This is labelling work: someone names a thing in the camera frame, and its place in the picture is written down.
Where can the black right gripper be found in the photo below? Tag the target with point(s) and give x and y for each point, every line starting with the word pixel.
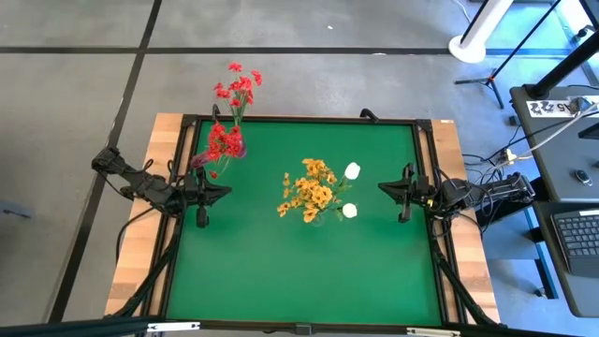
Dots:
pixel 421 193

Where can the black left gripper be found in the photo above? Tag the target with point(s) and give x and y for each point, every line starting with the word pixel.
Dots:
pixel 196 193

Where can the dark red artificial tulip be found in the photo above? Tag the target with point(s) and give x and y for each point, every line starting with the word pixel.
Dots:
pixel 200 160

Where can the red artificial flower bunch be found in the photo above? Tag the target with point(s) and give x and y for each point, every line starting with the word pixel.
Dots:
pixel 224 140
pixel 243 84

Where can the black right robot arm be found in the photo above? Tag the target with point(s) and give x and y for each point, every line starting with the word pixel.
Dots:
pixel 491 192

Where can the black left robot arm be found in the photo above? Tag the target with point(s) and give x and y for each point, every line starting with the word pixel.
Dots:
pixel 150 187

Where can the purple ribbed glass vase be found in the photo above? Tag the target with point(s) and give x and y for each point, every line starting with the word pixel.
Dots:
pixel 242 150

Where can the clear glass vase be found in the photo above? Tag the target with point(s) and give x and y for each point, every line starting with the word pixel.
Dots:
pixel 317 220

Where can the wooden table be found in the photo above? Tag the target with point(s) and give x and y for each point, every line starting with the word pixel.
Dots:
pixel 164 136

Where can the green table mat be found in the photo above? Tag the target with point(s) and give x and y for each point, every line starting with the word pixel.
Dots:
pixel 262 281

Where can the white power plug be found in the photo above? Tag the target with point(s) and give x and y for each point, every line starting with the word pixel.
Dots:
pixel 509 155

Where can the black tripod stand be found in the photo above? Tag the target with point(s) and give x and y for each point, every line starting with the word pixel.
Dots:
pixel 490 80

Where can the grey desk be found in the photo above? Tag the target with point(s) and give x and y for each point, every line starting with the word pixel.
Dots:
pixel 561 295
pixel 552 140

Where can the white pole base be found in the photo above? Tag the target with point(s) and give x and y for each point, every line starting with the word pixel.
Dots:
pixel 472 44

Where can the white paper label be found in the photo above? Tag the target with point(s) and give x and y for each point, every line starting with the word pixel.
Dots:
pixel 547 107

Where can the black key fob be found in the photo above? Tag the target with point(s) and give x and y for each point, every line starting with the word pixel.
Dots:
pixel 582 177

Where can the black keyboard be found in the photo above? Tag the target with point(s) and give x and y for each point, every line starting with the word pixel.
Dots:
pixel 580 238

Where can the black table frame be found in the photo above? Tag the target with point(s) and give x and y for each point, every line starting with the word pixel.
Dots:
pixel 304 118

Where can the silver metal bracket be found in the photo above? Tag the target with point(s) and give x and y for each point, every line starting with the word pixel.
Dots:
pixel 173 326
pixel 433 332

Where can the black diagonal frame brace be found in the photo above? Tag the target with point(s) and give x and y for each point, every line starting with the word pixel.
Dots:
pixel 70 326

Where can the black desk post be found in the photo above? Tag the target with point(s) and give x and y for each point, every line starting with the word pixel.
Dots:
pixel 566 65

